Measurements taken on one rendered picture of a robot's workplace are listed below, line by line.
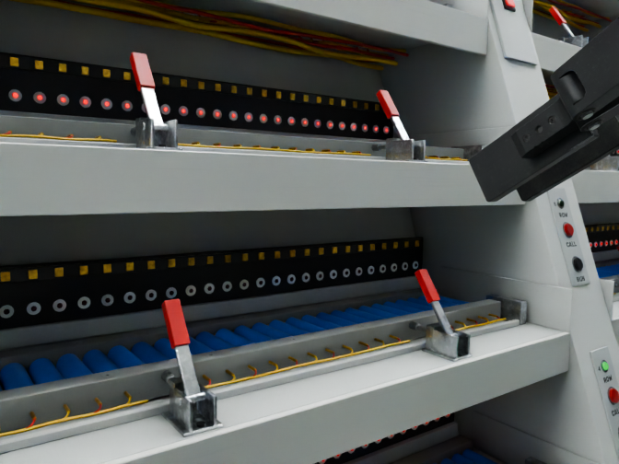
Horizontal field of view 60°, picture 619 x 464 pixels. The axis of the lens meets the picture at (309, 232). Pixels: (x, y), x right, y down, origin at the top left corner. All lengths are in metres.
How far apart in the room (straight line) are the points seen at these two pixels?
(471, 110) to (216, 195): 0.43
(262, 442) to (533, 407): 0.42
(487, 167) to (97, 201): 0.25
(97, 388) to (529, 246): 0.50
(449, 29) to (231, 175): 0.38
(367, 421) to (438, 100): 0.48
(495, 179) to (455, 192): 0.26
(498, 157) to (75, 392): 0.32
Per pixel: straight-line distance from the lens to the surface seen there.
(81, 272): 0.52
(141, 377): 0.43
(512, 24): 0.80
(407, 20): 0.65
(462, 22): 0.72
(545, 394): 0.72
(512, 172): 0.32
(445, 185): 0.58
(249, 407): 0.42
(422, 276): 0.55
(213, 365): 0.45
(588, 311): 0.73
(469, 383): 0.55
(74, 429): 0.40
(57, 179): 0.38
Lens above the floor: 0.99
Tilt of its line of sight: 10 degrees up
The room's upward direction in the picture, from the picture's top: 10 degrees counter-clockwise
